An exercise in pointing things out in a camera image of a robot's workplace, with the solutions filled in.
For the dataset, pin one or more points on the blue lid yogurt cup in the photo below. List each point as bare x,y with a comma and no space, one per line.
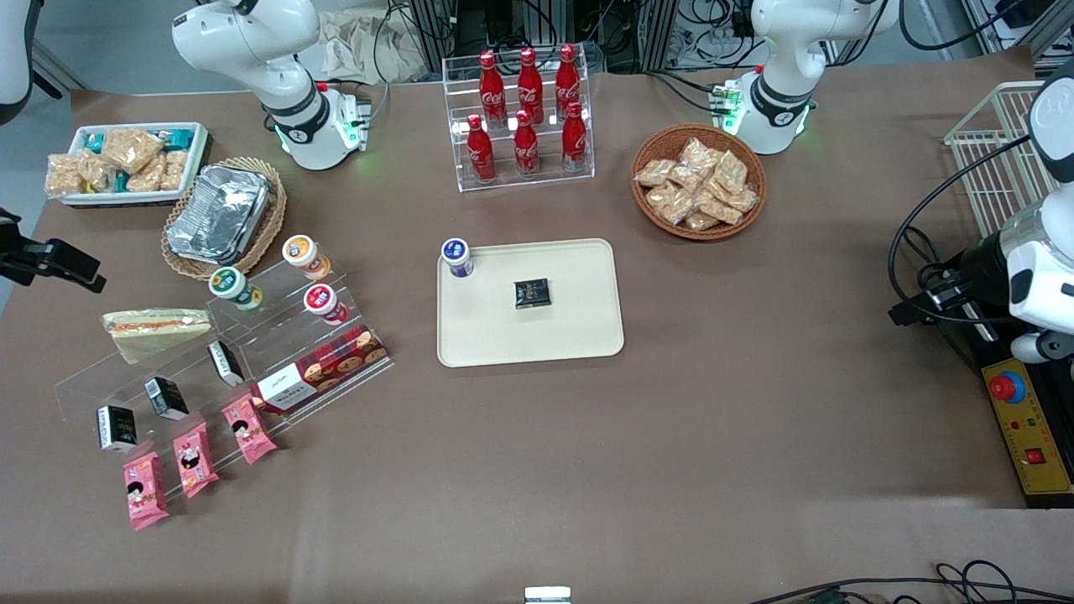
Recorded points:
456,252

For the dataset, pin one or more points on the brown table cover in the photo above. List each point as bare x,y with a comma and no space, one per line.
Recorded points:
671,461

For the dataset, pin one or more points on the crumpled beige paper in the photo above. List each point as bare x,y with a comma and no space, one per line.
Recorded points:
369,46

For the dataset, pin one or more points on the green lid cup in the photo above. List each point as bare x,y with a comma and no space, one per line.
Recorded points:
228,283

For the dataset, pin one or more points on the red plaid cookie box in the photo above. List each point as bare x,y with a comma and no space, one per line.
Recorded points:
323,369

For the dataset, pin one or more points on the orange lid cup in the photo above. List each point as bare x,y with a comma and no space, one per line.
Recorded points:
300,250

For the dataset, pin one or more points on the triangular sandwich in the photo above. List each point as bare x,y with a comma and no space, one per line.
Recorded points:
155,331

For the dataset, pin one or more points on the red emergency stop button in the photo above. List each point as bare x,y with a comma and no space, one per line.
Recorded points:
1007,387

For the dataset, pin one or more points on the aluminium frame rack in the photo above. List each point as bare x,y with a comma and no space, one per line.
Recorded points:
638,33

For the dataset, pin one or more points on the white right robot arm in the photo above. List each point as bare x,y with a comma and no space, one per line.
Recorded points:
243,38

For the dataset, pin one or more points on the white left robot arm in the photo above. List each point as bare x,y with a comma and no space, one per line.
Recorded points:
789,50

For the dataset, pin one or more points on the clear acrylic bottle rack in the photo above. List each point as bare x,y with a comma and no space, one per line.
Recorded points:
545,180

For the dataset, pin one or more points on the clear wrapped rice cracker packet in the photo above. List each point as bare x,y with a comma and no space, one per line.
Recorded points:
654,172
174,170
669,203
742,200
701,221
96,172
699,155
147,176
720,210
132,149
732,170
64,176

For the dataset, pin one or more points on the small black foil packet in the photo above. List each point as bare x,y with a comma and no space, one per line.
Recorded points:
532,294

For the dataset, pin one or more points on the yellow black control box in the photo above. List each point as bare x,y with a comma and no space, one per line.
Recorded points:
1028,436

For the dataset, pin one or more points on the small black box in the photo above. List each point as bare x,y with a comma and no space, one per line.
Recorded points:
225,362
166,398
117,428

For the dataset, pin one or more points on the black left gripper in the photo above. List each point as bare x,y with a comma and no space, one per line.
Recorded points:
978,267

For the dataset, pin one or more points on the flat oval wicker basket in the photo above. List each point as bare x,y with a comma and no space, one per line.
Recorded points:
273,222

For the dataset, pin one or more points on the white rectangular snack bin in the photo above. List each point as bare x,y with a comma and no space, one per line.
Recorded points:
198,155

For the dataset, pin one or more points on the red lid cup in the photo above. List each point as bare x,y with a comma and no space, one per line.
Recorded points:
321,299

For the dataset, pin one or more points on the round brown wicker basket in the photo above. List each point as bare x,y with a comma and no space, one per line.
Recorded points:
663,141

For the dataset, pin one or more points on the stacked aluminium foil containers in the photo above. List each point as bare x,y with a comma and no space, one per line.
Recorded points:
218,214

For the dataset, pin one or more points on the clear acrylic stepped shelf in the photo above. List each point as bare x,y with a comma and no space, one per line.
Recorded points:
277,335

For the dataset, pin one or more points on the small silver white device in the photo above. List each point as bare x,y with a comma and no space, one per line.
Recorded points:
547,596

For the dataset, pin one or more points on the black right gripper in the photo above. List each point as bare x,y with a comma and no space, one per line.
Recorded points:
18,255

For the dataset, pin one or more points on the red cola bottle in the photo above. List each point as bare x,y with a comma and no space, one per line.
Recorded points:
574,143
568,80
492,88
481,155
526,149
530,84

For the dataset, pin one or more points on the beige plastic tray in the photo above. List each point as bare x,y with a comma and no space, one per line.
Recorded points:
570,335

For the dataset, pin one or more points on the pink snack packet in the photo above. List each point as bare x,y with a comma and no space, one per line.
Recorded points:
195,460
145,491
248,429

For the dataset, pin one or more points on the teal snack packet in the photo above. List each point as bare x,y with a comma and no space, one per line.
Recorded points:
94,143
179,137

